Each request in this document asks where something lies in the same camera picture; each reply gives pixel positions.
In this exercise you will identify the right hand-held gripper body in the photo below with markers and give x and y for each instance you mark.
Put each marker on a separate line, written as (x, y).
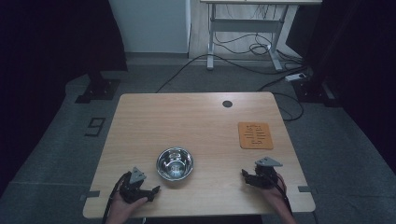
(267, 174)

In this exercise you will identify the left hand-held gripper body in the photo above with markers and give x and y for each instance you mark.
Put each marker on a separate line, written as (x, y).
(133, 190)

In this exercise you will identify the stainless steel bowl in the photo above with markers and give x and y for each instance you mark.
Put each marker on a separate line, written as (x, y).
(174, 164)

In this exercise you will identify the person's left hand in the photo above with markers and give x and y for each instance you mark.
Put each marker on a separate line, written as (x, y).
(123, 207)

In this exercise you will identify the person's right hand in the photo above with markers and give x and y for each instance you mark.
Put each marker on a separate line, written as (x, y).
(274, 194)

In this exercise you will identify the orange square mat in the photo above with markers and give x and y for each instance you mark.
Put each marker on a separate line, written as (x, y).
(255, 135)

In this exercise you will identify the grey tape strip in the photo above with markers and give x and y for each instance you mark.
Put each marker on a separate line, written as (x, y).
(306, 188)
(89, 195)

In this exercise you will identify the black round table grommet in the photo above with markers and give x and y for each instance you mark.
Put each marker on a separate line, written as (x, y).
(227, 104)

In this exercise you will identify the black stand base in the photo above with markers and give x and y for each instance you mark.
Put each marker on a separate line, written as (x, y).
(99, 88)
(313, 90)

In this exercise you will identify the white power strip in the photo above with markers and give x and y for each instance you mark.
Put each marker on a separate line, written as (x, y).
(295, 76)

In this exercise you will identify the dark curtain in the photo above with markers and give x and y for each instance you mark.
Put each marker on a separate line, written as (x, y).
(361, 62)
(46, 46)

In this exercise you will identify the white panel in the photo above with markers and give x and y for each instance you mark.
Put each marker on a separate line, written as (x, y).
(149, 25)

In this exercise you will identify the white metal desk frame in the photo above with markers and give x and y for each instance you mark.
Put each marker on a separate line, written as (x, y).
(246, 25)

